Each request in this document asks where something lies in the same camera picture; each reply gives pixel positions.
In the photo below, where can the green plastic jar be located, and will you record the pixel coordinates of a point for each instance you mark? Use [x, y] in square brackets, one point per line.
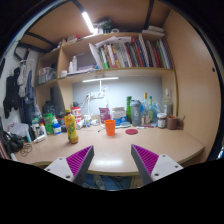
[48, 120]

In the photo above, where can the yellow drink bottle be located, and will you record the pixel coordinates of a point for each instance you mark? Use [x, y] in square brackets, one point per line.
[71, 128]

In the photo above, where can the white and blue box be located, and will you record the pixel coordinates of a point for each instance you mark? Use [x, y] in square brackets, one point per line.
[118, 115]

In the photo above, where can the clear green-capped bottle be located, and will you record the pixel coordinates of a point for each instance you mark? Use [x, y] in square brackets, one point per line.
[151, 111]

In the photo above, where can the red and white canister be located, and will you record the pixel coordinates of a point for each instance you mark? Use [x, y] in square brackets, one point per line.
[76, 114]

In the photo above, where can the brown jar with white lid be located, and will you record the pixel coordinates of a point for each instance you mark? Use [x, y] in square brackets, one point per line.
[161, 121]

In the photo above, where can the flat round red coaster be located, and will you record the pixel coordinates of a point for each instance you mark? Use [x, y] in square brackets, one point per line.
[131, 131]

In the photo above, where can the clear white-capped glass bottle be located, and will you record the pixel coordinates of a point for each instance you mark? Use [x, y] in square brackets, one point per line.
[168, 105]

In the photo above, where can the ceiling strip light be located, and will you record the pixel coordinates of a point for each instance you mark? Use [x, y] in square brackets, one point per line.
[88, 22]

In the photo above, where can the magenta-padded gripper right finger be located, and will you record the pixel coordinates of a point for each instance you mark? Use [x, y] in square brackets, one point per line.
[165, 165]

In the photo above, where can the white LED light bar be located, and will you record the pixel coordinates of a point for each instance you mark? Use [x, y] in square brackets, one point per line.
[100, 79]

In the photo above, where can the orange plastic cup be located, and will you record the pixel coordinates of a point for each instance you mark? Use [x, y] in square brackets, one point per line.
[110, 128]

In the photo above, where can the brown mug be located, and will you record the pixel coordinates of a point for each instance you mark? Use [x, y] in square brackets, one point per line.
[172, 122]

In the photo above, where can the white blue-label bottle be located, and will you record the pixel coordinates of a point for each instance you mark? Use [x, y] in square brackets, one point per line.
[87, 121]

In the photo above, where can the grey shaker bottle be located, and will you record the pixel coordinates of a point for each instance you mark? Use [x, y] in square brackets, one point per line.
[135, 113]

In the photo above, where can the white bottle with orange cap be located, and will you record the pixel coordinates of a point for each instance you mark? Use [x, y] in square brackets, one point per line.
[43, 130]

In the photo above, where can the hanging dark clothes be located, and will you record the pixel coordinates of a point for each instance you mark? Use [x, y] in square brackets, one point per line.
[13, 90]

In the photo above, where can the tall green bottle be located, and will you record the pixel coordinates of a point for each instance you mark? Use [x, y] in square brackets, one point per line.
[128, 108]

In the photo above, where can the white bottle with blue lid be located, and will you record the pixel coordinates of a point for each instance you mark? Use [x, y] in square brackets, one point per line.
[57, 128]

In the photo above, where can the clear gold-capped glass bottle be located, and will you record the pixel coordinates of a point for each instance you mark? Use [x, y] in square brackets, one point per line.
[145, 111]

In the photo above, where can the white wall power socket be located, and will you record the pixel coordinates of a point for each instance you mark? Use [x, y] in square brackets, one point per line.
[96, 95]

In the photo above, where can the magenta carton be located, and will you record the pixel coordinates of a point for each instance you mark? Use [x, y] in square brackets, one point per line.
[104, 114]

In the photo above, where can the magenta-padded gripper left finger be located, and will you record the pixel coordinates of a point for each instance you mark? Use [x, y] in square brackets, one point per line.
[60, 166]

